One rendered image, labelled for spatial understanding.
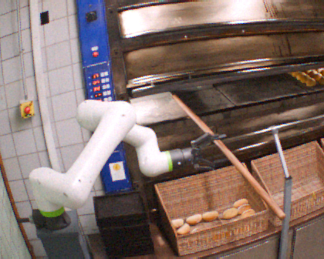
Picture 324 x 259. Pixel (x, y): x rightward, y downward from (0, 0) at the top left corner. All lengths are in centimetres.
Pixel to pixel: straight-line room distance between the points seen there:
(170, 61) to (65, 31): 65
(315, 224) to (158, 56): 143
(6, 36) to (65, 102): 61
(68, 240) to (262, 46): 174
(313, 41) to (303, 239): 133
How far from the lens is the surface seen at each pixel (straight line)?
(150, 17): 301
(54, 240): 219
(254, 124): 335
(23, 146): 312
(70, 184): 199
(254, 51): 321
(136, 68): 304
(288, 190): 289
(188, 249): 297
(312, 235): 328
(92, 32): 294
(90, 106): 229
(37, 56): 296
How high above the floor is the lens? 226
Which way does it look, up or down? 20 degrees down
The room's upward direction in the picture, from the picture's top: 8 degrees counter-clockwise
